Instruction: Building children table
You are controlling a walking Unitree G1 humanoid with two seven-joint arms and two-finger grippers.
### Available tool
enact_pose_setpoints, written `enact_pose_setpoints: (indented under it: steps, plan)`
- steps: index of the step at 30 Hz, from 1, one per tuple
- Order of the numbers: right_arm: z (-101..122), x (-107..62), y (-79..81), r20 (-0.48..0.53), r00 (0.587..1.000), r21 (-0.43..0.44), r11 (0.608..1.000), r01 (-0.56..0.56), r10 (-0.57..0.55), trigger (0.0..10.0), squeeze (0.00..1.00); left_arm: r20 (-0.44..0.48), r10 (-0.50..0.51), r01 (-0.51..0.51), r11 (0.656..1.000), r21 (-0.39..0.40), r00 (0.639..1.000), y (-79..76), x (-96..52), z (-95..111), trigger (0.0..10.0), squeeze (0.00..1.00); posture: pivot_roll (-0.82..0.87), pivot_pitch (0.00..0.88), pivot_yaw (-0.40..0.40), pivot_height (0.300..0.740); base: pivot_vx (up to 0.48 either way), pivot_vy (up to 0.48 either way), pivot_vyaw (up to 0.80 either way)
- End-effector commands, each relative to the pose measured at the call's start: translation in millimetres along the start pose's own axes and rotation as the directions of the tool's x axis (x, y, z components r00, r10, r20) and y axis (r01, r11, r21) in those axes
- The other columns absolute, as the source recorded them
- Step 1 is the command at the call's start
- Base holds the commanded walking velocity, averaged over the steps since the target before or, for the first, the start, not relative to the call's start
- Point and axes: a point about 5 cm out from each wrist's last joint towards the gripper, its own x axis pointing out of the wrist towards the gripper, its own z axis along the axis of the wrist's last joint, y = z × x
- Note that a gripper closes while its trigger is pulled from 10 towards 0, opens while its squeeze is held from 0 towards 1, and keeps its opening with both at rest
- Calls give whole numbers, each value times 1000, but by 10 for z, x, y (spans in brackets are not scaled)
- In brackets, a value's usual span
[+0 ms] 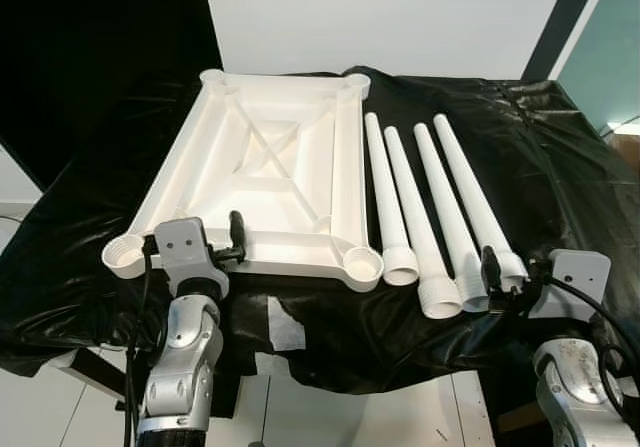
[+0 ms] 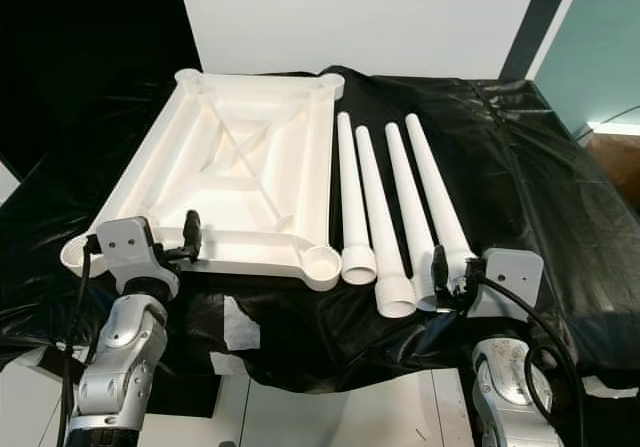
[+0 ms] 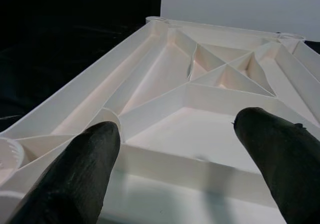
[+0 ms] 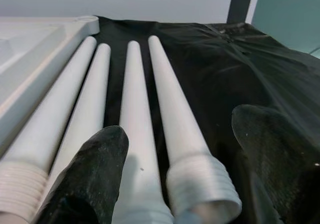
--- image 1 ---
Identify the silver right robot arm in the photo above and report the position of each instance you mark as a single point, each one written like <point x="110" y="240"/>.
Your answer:
<point x="570" y="387"/>

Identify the black wall pillar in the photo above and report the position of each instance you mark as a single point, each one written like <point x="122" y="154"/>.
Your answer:
<point x="560" y="27"/>

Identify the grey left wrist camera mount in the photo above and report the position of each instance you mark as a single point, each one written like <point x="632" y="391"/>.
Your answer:
<point x="185" y="245"/>

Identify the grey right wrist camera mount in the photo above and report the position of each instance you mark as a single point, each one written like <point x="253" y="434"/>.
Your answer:
<point x="570" y="282"/>

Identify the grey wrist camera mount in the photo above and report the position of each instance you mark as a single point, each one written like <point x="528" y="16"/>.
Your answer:
<point x="570" y="282"/>
<point x="185" y="245"/>

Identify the black plastic cover sheet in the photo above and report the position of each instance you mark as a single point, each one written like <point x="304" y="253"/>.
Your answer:
<point x="560" y="167"/>

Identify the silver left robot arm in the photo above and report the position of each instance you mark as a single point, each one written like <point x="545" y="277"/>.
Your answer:
<point x="185" y="357"/>

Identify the teal glass panel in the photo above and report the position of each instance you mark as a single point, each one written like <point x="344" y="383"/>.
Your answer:
<point x="615" y="57"/>

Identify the black door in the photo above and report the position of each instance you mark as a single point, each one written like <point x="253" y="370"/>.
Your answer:
<point x="90" y="47"/>

